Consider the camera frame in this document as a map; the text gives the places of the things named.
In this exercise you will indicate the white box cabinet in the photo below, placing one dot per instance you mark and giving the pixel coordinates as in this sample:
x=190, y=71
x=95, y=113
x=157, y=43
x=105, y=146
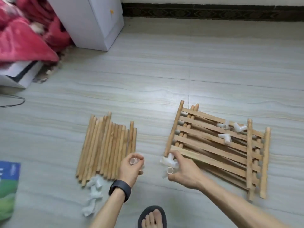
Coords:
x=85, y=19

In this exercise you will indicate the green cardboard box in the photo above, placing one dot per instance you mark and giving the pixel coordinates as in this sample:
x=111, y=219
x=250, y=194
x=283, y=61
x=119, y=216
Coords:
x=8, y=190

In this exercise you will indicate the black smartwatch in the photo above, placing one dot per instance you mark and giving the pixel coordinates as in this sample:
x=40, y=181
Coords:
x=120, y=189

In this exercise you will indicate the single white connector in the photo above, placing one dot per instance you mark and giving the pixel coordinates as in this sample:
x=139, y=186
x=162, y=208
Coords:
x=133, y=161
x=170, y=171
x=239, y=126
x=225, y=137
x=222, y=125
x=167, y=160

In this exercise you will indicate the pile of wooden dowels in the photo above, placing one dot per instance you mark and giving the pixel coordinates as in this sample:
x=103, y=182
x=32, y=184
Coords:
x=107, y=147

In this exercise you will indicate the person's left hand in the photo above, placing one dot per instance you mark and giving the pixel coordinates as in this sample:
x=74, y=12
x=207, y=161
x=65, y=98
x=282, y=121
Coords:
x=129, y=173

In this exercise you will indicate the red fleece blanket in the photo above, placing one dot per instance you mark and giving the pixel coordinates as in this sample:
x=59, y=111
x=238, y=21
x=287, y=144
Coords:
x=23, y=35

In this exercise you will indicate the person's black sandal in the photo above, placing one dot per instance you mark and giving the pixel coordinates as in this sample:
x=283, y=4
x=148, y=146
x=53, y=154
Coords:
x=153, y=217

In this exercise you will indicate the person's right forearm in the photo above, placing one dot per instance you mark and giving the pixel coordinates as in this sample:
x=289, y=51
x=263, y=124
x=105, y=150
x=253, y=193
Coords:
x=242, y=206

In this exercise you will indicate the slatted wooden shelf panel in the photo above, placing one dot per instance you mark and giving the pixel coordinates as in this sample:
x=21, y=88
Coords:
x=213, y=152

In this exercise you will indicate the flat white box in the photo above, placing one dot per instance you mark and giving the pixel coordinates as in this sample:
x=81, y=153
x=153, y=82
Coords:
x=19, y=73

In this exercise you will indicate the person's left forearm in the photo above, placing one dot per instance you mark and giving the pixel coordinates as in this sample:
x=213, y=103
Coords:
x=109, y=211

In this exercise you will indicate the person's right hand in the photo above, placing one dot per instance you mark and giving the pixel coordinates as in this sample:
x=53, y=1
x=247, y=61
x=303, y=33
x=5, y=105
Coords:
x=189, y=175

